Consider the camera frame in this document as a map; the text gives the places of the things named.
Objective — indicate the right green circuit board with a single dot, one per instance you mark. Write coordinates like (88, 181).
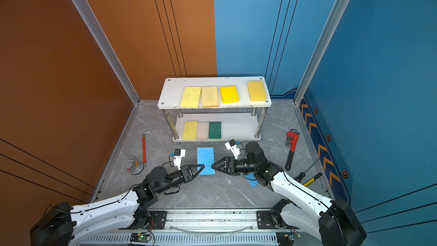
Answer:
(287, 238)

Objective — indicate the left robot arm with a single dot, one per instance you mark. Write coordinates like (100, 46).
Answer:
(66, 225)

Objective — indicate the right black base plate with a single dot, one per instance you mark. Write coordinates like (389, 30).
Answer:
(269, 220)

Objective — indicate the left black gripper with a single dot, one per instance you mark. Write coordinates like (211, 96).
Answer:
(188, 172)

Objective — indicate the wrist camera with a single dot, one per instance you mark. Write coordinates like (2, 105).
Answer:
(232, 146)
(177, 157)

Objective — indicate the beige foam sponge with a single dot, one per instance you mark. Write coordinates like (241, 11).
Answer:
(202, 132)

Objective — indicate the white two-tier shelf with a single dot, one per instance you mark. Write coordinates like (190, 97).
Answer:
(240, 120)

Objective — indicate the green circuit board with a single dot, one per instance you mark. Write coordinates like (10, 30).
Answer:
(287, 238)
(140, 238)

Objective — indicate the light yellow cellulose sponge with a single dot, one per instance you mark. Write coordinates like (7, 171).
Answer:
(191, 97)

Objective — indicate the blue cellulose sponge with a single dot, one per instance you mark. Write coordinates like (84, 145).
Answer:
(206, 158)
(251, 179)

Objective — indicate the bright yellow foam sponge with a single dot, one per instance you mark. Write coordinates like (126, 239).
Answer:
(229, 94)

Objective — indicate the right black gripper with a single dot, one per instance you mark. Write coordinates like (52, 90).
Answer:
(231, 166)

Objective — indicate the pale yellow orange-backed sponge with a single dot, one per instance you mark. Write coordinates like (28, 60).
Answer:
(209, 96)

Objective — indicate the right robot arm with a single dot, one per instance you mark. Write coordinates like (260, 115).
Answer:
(333, 222)

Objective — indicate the green scouring sponge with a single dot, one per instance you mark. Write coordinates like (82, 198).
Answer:
(214, 130)

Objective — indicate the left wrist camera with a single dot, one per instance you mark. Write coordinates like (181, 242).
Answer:
(177, 157)

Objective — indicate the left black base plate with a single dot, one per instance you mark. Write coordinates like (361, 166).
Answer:
(151, 220)

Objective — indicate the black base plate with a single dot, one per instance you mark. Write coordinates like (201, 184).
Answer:
(151, 220)
(269, 220)

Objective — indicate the golden yellow sponge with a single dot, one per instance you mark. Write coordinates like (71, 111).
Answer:
(257, 91)

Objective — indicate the black yellow screwdriver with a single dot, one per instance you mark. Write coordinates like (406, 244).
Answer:
(303, 174)

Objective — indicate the yellow black caliper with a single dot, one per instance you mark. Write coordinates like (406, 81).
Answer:
(313, 179)

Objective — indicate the left green circuit board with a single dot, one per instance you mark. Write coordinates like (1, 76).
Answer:
(140, 238)

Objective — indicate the red pipe wrench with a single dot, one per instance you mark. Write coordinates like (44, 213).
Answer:
(291, 142)

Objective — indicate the red handled hex key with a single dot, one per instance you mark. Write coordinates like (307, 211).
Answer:
(144, 155)

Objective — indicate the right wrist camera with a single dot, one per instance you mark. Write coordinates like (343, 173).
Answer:
(232, 146)

